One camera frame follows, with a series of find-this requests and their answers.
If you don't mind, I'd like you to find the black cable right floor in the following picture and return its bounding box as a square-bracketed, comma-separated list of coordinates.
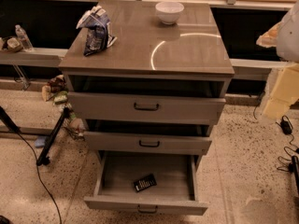
[251, 91, 299, 174]

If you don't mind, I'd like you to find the grey bottom drawer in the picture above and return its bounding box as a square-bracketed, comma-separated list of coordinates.
[84, 151, 207, 216]

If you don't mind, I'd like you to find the grey middle drawer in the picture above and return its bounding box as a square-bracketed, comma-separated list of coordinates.
[84, 132, 211, 155]

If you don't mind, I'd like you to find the black power adapter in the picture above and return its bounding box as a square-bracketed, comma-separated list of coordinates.
[280, 116, 292, 134]

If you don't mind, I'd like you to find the small basket on shelf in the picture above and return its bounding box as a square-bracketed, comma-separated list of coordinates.
[0, 36, 22, 52]

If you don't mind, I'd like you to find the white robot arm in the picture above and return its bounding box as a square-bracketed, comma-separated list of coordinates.
[256, 1, 299, 119]

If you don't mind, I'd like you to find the black tripod leg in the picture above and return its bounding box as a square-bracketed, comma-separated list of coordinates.
[36, 107, 70, 166]

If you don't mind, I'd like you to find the grey drawer cabinet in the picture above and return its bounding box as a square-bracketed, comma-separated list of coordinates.
[58, 0, 235, 161]

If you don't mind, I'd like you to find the dark chocolate rxbar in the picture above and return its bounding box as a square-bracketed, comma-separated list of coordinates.
[134, 174, 157, 192]

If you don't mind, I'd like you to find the grey top drawer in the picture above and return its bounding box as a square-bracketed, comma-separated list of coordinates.
[68, 92, 225, 125]

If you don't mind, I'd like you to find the white bowl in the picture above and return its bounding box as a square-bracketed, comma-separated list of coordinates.
[155, 2, 184, 24]

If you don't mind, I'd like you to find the snack pile on floor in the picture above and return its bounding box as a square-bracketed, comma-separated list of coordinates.
[42, 75, 85, 140]

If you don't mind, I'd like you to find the grey drawer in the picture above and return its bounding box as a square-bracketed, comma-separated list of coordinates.
[84, 132, 211, 155]
[68, 92, 225, 125]
[84, 151, 207, 216]

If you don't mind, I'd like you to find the clear water bottle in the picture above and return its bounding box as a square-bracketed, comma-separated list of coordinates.
[15, 24, 34, 52]

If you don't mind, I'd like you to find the blue white chip bag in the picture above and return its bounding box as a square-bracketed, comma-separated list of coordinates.
[77, 6, 117, 56]

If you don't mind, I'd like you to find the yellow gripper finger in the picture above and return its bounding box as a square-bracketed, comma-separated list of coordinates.
[256, 22, 280, 48]
[263, 63, 299, 119]

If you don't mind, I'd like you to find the black floor cable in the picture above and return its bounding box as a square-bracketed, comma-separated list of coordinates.
[17, 131, 64, 224]

